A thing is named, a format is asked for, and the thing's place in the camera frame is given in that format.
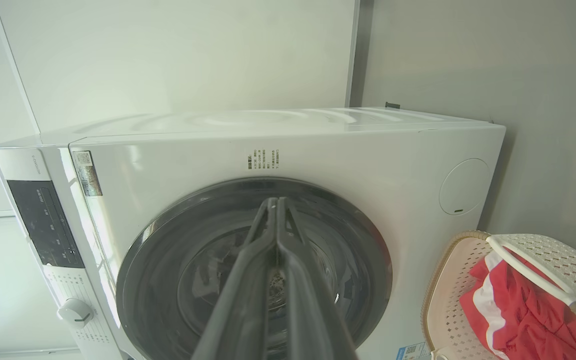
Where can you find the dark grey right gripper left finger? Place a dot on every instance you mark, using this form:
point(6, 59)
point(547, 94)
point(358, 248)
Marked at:
point(248, 290)

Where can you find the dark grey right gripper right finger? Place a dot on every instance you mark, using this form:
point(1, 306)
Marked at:
point(308, 310)

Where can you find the cream perforated laundry basket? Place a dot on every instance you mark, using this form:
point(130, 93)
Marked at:
point(453, 320)

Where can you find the dark round washing machine door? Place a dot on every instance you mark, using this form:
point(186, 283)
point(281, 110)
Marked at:
point(153, 280)

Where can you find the blue QR code sticker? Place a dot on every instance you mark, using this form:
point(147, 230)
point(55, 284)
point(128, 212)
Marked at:
point(413, 351)

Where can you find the black printed text label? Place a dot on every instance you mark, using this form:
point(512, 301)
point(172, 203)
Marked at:
point(263, 159)

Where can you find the white front-load washing machine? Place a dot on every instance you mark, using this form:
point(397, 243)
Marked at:
point(368, 150)

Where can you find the white washer dial knob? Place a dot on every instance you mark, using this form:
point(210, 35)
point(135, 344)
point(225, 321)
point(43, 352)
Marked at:
point(75, 313)

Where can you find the silver foil sticker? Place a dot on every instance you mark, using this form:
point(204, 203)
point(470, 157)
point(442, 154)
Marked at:
point(87, 173)

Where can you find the round white filter cover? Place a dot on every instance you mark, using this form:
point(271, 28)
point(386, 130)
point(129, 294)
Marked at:
point(464, 186)

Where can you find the red and white garment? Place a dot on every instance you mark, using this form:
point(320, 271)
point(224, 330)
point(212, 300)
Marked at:
point(518, 315)

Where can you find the black washer control panel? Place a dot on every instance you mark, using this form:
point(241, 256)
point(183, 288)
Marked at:
point(45, 222)

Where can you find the small dark wall bracket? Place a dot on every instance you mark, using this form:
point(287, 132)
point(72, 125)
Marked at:
point(392, 105)

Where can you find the grey wall trim strip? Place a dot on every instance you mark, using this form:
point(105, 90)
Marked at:
point(360, 50)

